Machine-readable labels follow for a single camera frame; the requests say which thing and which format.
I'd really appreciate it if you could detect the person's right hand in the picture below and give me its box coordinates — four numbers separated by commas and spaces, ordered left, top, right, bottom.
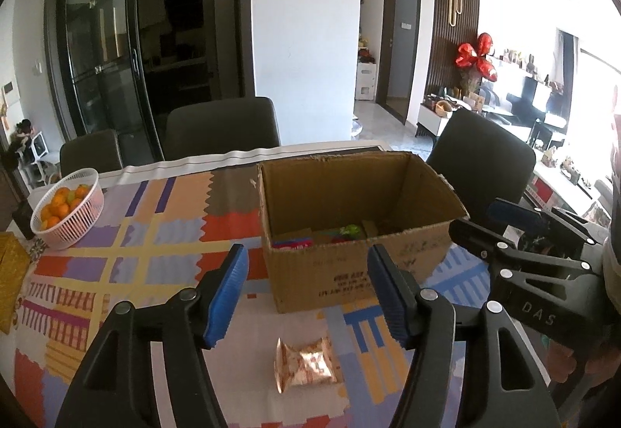
549, 338, 609, 390

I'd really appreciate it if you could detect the white sideboard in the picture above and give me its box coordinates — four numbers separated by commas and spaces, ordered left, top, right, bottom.
416, 102, 461, 140

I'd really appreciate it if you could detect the yellow cloth at edge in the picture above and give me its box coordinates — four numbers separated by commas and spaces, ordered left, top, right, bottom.
0, 234, 31, 336

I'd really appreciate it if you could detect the white shelf unit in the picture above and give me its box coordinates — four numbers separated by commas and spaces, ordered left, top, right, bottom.
356, 61, 378, 101

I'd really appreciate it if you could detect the pink snack packet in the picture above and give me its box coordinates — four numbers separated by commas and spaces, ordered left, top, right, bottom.
272, 236, 314, 249

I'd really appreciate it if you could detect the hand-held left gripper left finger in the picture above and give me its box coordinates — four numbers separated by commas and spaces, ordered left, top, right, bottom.
53, 244, 250, 428

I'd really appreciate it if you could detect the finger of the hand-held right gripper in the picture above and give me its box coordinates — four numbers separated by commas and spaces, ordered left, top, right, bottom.
489, 197, 600, 247
449, 219, 590, 303

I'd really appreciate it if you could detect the small black container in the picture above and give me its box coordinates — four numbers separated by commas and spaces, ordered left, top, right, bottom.
10, 201, 36, 240

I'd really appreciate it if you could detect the dark upholstered chair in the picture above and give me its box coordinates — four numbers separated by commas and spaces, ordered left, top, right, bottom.
426, 110, 537, 235
59, 129, 124, 176
165, 97, 281, 162

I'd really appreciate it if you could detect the glass sliding door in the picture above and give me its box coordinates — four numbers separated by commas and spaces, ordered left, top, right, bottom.
45, 0, 255, 162

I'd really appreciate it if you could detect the white basket of oranges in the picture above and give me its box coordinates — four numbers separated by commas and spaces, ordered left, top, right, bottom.
30, 168, 106, 251

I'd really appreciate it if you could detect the dark wooden door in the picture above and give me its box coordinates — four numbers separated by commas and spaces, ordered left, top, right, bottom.
377, 0, 423, 125

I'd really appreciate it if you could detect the red foil balloon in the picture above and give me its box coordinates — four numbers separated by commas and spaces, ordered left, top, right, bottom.
456, 32, 500, 83

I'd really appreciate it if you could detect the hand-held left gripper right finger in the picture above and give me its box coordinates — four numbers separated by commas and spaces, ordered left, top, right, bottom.
367, 244, 554, 428

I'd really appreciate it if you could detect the colourful patterned tablecloth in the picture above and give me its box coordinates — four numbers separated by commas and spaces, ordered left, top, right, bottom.
12, 144, 491, 428

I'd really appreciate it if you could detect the brown cardboard box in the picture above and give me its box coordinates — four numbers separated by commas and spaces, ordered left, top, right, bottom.
256, 151, 470, 313

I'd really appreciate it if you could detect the pile of oranges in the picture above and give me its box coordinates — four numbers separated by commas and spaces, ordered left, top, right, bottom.
40, 184, 93, 231

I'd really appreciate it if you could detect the golden biscuit packet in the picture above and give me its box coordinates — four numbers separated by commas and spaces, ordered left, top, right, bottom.
274, 336, 339, 394

